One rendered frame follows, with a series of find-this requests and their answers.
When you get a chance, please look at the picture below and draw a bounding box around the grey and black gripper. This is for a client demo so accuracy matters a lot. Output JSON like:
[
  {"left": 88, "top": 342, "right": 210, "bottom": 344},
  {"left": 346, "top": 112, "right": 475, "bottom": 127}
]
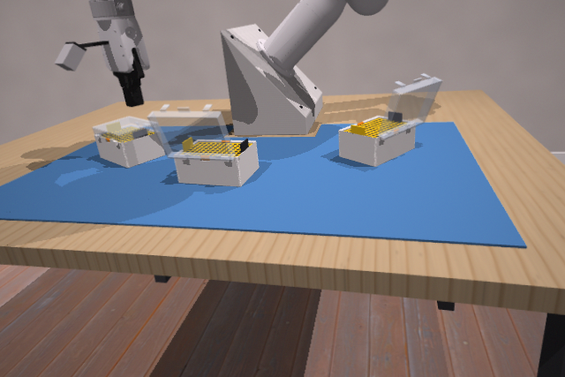
[{"left": 94, "top": 15, "right": 150, "bottom": 107}]

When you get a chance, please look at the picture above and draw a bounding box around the yellow perforated insert plate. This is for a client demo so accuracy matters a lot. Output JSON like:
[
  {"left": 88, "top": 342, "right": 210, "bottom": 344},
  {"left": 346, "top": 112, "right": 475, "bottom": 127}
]
[{"left": 344, "top": 118, "right": 383, "bottom": 138}]

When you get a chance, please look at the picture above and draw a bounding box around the blue bench mat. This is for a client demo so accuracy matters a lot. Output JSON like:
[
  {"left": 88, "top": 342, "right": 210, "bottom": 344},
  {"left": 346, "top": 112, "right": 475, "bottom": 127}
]
[{"left": 0, "top": 122, "right": 527, "bottom": 249}]

